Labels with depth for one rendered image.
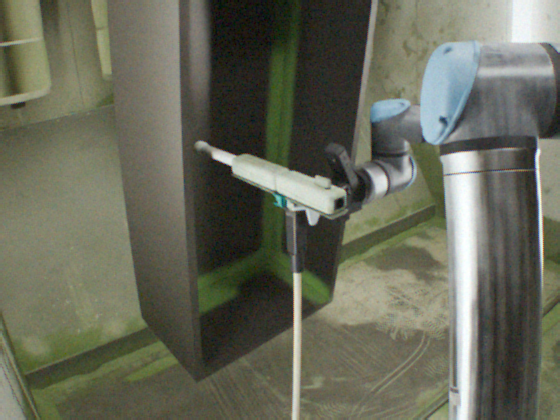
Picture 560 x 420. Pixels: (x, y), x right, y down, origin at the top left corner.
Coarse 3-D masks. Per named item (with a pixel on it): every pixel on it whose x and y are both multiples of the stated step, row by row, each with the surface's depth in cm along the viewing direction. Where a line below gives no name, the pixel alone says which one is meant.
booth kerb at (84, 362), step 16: (432, 208) 324; (400, 224) 307; (416, 224) 317; (352, 240) 284; (368, 240) 292; (384, 240) 301; (352, 256) 287; (128, 336) 213; (144, 336) 218; (80, 352) 200; (96, 352) 205; (112, 352) 210; (128, 352) 215; (48, 368) 193; (64, 368) 197; (80, 368) 202; (96, 368) 207; (32, 384) 190; (48, 384) 194
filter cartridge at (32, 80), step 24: (0, 0) 162; (24, 0) 167; (0, 24) 164; (24, 24) 170; (0, 48) 167; (24, 48) 173; (0, 72) 170; (24, 72) 176; (48, 72) 189; (0, 96) 174; (24, 96) 178
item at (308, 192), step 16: (224, 160) 109; (240, 160) 103; (256, 160) 102; (240, 176) 104; (256, 176) 99; (272, 176) 95; (288, 176) 92; (304, 176) 92; (320, 176) 87; (272, 192) 96; (288, 192) 92; (304, 192) 88; (320, 192) 85; (336, 192) 84; (288, 208) 95; (320, 208) 86; (336, 208) 85; (288, 224) 96; (304, 224) 96; (288, 240) 98; (304, 240) 97; (304, 256) 100
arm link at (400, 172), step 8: (376, 160) 109; (384, 160) 108; (392, 160) 108; (400, 160) 108; (408, 160) 110; (384, 168) 107; (392, 168) 108; (400, 168) 108; (408, 168) 111; (416, 168) 113; (392, 176) 107; (400, 176) 109; (408, 176) 111; (392, 184) 107; (400, 184) 110; (408, 184) 112; (392, 192) 110
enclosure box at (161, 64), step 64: (128, 0) 98; (192, 0) 122; (256, 0) 136; (320, 0) 134; (128, 64) 107; (192, 64) 132; (256, 64) 148; (320, 64) 143; (128, 128) 118; (192, 128) 142; (256, 128) 160; (320, 128) 152; (128, 192) 132; (192, 192) 107; (256, 192) 175; (192, 256) 116; (256, 256) 191; (320, 256) 173; (192, 320) 127; (256, 320) 166
